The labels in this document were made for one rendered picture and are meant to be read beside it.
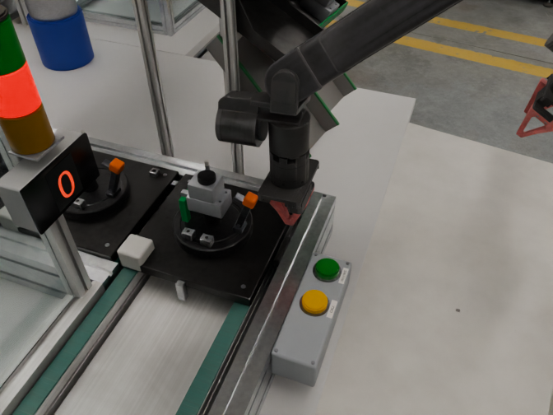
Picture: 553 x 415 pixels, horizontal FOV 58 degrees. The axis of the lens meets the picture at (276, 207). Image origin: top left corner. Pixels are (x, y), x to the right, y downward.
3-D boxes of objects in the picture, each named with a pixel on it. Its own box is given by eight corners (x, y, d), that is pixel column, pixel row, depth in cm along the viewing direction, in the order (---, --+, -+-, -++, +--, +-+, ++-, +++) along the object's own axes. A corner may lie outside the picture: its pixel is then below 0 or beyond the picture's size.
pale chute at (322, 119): (325, 132, 108) (340, 123, 105) (295, 165, 100) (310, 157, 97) (243, 21, 102) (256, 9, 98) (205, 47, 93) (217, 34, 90)
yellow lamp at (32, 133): (63, 134, 61) (51, 100, 57) (36, 159, 57) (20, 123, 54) (30, 126, 62) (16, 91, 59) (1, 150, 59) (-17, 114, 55)
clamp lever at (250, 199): (247, 222, 87) (259, 195, 81) (242, 230, 86) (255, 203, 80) (228, 212, 87) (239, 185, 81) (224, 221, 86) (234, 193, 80)
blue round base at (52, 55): (104, 52, 161) (92, 5, 151) (74, 75, 151) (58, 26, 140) (63, 44, 165) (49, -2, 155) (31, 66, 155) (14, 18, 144)
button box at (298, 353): (349, 283, 90) (352, 260, 85) (313, 389, 75) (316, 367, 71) (311, 272, 91) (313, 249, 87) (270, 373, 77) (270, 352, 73)
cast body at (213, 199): (232, 202, 86) (230, 170, 82) (221, 219, 84) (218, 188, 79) (188, 191, 89) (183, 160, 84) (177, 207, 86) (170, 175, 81)
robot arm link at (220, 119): (298, 72, 60) (313, 58, 67) (209, 62, 63) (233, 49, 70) (291, 165, 66) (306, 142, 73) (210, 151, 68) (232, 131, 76)
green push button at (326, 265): (341, 268, 85) (342, 261, 84) (335, 286, 83) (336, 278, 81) (318, 262, 86) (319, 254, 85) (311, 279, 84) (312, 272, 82)
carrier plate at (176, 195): (298, 208, 96) (299, 200, 95) (250, 307, 80) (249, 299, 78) (186, 180, 102) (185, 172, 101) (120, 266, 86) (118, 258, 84)
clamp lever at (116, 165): (120, 188, 93) (125, 162, 88) (113, 195, 92) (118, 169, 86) (103, 179, 93) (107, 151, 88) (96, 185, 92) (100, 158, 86)
